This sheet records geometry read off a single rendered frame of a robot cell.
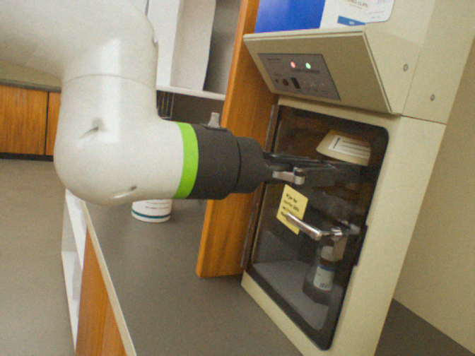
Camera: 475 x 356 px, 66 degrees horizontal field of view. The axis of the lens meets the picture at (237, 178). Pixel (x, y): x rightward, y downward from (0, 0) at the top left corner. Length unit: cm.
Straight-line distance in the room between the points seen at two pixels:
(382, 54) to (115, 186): 37
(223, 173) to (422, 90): 33
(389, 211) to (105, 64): 46
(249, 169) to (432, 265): 72
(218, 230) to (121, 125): 57
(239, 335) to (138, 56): 56
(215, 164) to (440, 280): 78
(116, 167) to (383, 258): 47
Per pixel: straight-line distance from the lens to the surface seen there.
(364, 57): 54
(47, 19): 41
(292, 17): 68
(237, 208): 91
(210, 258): 93
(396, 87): 57
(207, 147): 42
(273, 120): 81
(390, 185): 62
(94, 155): 37
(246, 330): 81
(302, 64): 65
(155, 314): 81
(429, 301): 110
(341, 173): 57
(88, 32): 41
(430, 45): 62
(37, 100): 541
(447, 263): 106
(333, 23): 61
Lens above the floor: 141
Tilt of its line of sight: 13 degrees down
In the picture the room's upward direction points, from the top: 11 degrees clockwise
